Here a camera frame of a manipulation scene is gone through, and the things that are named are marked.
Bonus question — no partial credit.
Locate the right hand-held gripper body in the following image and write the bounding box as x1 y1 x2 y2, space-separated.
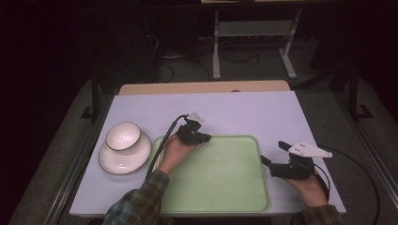
269 140 333 181

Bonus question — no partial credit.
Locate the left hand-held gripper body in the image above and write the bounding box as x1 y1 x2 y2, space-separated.
176 111 207 146

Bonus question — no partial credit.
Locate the green tray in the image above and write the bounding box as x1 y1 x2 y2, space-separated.
146 134 270 214

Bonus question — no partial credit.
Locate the white plate with dark rim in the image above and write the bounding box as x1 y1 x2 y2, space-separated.
98 130 153 175

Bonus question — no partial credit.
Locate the person's left hand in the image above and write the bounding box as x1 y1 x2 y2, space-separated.
157 134 197 175

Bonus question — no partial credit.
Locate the person's right hand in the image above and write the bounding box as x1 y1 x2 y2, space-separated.
284 173 329 208

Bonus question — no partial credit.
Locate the wooden table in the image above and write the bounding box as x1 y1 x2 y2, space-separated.
118 79 291 97

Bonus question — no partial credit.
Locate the pale table cover sheet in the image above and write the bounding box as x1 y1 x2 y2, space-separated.
69 91 346 218

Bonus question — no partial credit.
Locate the white bowl with dark rim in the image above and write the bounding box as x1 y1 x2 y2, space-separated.
105 121 142 152

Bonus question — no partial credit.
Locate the black metal stand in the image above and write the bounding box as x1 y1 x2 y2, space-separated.
347 64 375 122
80 69 101 122

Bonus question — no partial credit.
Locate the white metal stand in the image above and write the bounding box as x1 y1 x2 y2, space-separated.
211 8 303 81

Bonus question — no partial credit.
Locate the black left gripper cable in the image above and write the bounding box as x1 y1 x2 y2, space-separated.
145 113 190 181

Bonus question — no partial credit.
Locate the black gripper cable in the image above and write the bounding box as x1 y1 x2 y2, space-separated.
315 144 381 225
145 113 190 181

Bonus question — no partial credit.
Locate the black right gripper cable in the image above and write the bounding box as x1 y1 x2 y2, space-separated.
315 144 381 225

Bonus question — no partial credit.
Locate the metal table frame rail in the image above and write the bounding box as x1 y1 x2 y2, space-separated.
335 93 398 201
45 95 109 225

